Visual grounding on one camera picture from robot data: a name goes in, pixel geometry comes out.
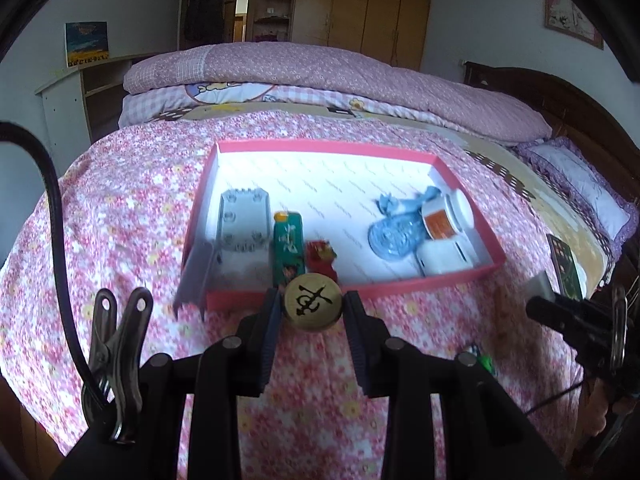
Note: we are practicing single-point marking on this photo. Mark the folded pink quilt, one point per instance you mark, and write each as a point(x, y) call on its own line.
point(310, 72)

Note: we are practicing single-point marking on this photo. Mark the dark smartphone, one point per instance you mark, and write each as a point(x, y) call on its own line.
point(566, 270)

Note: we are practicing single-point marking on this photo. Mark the green toy car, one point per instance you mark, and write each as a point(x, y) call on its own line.
point(288, 250)

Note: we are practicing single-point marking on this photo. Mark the pink floral bedsheet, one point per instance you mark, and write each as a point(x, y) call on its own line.
point(125, 220)

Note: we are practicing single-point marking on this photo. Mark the red toy figure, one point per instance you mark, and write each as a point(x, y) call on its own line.
point(321, 259)

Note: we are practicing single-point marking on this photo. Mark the dark hanging coat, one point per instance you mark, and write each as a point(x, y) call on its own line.
point(202, 12)

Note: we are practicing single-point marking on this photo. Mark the blue and yellow painting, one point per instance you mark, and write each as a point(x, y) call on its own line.
point(86, 44)

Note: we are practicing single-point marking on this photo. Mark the wooden wardrobe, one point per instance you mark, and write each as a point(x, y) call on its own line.
point(360, 5)

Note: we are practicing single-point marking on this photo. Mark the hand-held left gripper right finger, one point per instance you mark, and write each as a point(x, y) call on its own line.
point(356, 340)

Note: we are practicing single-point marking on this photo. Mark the white earbud case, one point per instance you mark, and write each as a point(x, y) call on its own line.
point(445, 257)

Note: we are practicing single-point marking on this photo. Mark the white shelf unit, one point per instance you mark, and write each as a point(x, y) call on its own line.
point(62, 105)

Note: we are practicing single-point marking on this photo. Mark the brown wooden board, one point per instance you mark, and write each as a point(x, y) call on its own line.
point(20, 440)

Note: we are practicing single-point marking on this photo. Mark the small green toy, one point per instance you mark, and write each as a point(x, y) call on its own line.
point(482, 361)

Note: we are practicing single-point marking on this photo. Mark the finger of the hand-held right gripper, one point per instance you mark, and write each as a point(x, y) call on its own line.
point(565, 317)

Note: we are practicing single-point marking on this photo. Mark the white bottle orange label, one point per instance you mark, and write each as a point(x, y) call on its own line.
point(447, 215)

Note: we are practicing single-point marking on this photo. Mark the dark wooden headboard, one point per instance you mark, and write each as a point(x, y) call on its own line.
point(575, 105)

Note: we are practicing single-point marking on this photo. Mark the pink shallow cardboard box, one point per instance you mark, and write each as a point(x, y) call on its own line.
point(330, 190)

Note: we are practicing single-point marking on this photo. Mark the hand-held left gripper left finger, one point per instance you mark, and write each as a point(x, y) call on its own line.
point(272, 340)

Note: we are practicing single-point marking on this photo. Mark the grey plastic toy ramp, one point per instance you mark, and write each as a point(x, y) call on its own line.
point(242, 225)

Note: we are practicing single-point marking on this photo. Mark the person's right hand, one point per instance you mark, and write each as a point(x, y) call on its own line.
point(600, 410)

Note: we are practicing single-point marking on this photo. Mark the purple frilled pillow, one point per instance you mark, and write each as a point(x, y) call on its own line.
point(585, 185)

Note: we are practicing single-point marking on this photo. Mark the blue dragon figurine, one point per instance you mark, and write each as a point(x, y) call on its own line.
point(395, 230)

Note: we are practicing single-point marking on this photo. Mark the framed wall photo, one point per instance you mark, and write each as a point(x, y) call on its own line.
point(570, 10)

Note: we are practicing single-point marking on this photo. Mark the metal spring clamp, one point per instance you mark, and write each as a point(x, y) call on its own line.
point(117, 355)

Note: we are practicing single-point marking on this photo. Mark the yellow round chess piece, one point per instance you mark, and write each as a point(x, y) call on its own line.
point(313, 301)

